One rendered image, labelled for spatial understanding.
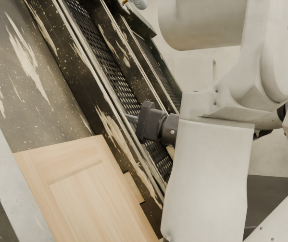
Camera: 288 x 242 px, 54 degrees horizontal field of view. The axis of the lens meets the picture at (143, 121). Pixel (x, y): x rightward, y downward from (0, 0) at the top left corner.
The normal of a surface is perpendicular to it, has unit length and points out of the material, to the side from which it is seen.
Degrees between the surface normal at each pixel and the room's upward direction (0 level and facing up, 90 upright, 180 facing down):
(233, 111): 134
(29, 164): 60
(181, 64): 90
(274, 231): 46
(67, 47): 90
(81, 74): 90
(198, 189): 77
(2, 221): 90
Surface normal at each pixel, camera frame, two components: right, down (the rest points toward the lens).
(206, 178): -0.29, -0.06
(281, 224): -0.72, -0.69
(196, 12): -0.76, 0.29
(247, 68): -0.76, -0.07
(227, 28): -0.58, 0.73
